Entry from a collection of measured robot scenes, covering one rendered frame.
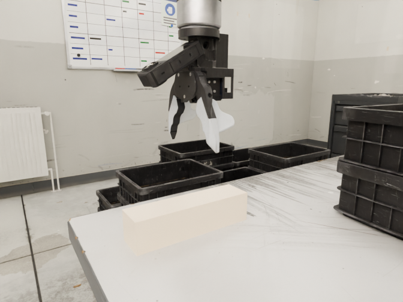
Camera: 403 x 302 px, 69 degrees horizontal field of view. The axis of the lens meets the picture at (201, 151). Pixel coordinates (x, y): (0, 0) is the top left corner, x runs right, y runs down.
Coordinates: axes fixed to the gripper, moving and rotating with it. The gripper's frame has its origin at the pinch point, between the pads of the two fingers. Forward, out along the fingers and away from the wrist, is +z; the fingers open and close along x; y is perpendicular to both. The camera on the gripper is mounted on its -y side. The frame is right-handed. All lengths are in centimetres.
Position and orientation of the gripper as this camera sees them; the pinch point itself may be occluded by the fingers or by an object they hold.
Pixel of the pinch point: (189, 147)
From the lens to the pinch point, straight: 53.4
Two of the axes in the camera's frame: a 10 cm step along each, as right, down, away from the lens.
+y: 8.3, -1.2, 5.4
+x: -5.5, -1.9, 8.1
